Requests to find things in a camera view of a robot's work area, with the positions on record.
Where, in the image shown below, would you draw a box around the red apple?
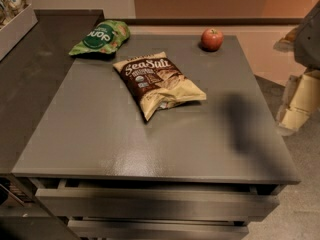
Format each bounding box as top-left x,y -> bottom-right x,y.
201,28 -> 224,51

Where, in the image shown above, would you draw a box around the upper grey drawer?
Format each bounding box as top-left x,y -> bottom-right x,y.
36,180 -> 279,221

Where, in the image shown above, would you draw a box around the brown sea salt chip bag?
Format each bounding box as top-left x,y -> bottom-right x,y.
113,52 -> 206,121

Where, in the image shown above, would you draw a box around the dark side counter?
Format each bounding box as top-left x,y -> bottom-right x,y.
0,9 -> 103,240

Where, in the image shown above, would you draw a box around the green chip bag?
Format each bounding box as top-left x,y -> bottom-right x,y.
69,20 -> 130,56

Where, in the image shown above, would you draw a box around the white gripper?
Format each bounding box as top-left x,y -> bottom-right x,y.
276,70 -> 320,131

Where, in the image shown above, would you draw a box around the lower grey drawer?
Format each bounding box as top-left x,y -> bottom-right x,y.
68,220 -> 249,240

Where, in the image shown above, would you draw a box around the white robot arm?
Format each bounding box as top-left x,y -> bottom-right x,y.
276,1 -> 320,136

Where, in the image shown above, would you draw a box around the white snack box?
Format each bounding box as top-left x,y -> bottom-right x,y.
0,4 -> 38,61

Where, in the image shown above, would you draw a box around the grey drawer cabinet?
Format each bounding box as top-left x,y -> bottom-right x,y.
13,35 -> 299,240

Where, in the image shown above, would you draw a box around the grey drawer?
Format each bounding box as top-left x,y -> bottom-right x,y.
36,180 -> 279,221
68,220 -> 249,240

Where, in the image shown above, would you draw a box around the snack packets in box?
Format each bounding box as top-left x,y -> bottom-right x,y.
0,0 -> 26,27

